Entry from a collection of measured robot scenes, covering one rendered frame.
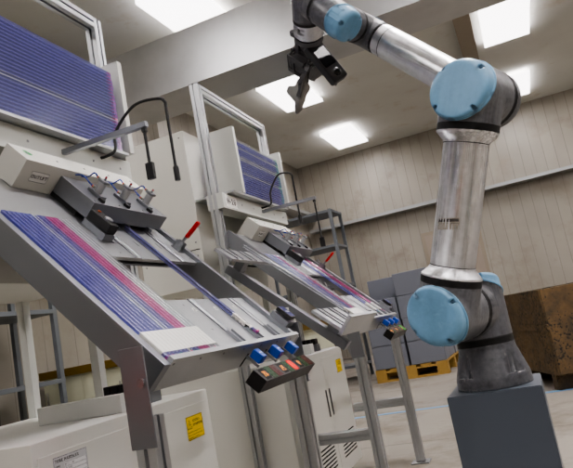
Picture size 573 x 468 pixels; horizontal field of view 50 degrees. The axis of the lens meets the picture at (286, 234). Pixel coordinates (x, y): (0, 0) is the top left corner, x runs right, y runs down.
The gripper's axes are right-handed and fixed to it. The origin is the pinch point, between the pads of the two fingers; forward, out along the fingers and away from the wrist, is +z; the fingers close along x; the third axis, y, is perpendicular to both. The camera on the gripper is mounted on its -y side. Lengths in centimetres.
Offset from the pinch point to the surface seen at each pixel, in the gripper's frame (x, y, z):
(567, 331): -163, -61, 278
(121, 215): 56, 21, 15
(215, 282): 45, 0, 40
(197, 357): 71, -38, -5
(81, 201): 64, 23, 4
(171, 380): 78, -38, -6
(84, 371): 90, 195, 336
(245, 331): 54, -26, 24
